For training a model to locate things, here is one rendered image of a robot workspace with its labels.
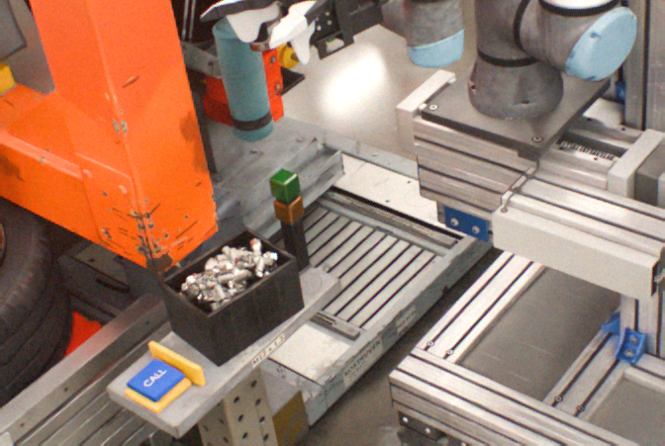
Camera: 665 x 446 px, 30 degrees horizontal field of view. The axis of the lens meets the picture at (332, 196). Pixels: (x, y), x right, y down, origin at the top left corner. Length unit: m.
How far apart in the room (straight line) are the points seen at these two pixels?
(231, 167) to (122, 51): 1.01
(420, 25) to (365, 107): 1.94
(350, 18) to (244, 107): 1.06
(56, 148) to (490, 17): 0.85
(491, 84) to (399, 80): 1.70
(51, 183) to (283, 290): 0.49
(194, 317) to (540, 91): 0.68
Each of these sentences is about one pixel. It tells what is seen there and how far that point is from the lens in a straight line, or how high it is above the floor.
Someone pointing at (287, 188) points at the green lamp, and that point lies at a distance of 2.16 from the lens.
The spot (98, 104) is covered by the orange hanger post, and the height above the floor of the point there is 0.87.
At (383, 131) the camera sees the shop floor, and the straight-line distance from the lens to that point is 3.43.
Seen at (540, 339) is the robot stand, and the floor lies 0.21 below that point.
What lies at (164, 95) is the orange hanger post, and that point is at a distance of 2.10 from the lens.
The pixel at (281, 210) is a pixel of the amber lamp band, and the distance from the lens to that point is 2.19.
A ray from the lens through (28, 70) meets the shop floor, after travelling 4.07.
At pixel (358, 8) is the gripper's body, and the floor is 1.19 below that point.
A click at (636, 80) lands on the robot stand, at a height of 0.82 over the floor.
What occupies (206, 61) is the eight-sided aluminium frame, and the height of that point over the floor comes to 0.64.
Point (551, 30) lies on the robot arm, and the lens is 1.81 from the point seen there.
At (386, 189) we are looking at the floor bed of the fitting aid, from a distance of 3.08.
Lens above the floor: 1.91
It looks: 37 degrees down
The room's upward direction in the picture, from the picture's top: 9 degrees counter-clockwise
